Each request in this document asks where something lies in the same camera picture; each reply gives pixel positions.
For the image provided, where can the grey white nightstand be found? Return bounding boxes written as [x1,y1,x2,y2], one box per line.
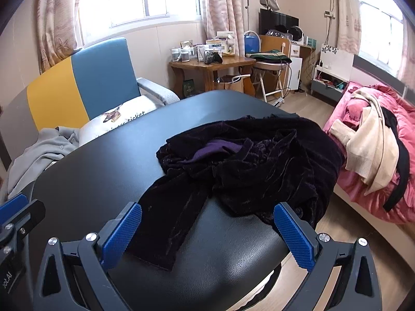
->
[310,44,355,99]

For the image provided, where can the small black fan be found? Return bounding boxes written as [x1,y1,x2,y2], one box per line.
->
[288,26,304,43]

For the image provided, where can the folded green blanket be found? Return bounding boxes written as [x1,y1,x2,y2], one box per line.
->
[246,51,292,64]

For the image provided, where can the beige patterned curtain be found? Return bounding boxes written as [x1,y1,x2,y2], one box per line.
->
[335,0,362,55]
[203,0,250,57]
[36,0,85,72]

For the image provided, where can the white folding stool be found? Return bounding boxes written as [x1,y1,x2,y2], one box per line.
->
[251,60,289,102]

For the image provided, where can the white product box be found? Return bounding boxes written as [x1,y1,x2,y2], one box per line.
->
[216,31,236,56]

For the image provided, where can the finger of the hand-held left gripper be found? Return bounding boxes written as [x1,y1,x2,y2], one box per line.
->
[0,194,45,260]

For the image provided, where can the black garment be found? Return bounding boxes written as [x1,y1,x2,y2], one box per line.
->
[379,107,411,211]

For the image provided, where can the blue white heater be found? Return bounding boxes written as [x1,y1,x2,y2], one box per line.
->
[243,31,260,55]

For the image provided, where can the black monitor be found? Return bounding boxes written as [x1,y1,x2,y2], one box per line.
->
[259,10,299,36]

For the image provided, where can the beige sweater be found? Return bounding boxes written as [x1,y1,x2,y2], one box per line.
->
[329,87,401,196]

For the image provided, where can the white printed pillow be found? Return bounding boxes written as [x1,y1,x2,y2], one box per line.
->
[79,96,166,146]

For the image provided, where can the grey yellow blue armchair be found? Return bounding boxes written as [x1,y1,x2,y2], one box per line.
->
[0,37,180,198]

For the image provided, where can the grey white bed frame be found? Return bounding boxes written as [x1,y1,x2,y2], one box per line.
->
[332,54,415,266]

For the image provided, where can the dark green box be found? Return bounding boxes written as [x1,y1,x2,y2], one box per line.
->
[183,79,197,98]

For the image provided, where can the black gadget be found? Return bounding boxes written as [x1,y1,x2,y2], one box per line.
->
[204,51,223,65]

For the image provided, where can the grey garment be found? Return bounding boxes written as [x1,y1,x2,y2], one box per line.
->
[0,128,81,201]

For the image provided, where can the wooden white desk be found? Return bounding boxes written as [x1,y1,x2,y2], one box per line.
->
[259,34,316,93]

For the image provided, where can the brown paper bag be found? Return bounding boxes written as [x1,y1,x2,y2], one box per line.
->
[216,74,250,93]

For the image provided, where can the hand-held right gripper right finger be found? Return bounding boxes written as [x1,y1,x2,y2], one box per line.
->
[274,202,381,311]

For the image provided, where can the wooden side table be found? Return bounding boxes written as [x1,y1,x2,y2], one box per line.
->
[169,56,257,99]

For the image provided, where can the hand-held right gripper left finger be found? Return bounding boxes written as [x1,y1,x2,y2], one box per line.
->
[34,202,142,311]

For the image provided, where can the dark purple velvet garment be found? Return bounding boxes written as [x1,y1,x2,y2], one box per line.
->
[125,114,346,271]

